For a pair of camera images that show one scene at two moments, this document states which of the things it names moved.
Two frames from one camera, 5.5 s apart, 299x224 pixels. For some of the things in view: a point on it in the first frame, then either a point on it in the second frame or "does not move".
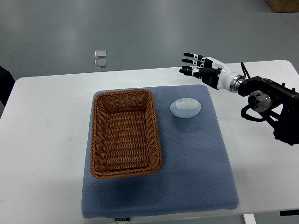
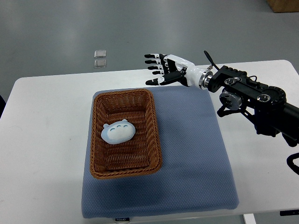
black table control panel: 289,212 does not move
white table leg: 249,218 does not move
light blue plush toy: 185,108 to 117,132
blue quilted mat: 196,173 does not move
